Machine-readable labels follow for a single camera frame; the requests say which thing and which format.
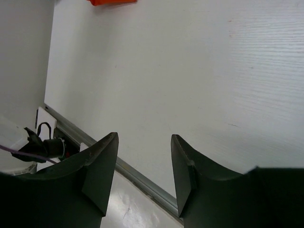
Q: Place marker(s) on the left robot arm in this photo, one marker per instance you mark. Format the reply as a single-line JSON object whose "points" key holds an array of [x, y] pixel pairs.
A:
{"points": [[13, 137]]}

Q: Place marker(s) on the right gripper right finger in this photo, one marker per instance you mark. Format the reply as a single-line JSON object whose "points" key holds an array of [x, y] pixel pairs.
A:
{"points": [[210, 195]]}

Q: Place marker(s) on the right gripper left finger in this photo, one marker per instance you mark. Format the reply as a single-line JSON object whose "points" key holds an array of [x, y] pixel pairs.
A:
{"points": [[73, 193]]}

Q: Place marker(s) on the aluminium rail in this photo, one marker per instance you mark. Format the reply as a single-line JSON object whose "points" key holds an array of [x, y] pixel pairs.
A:
{"points": [[76, 136]]}

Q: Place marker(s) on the orange t-shirt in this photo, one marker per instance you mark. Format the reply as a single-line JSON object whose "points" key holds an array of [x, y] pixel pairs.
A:
{"points": [[105, 2]]}

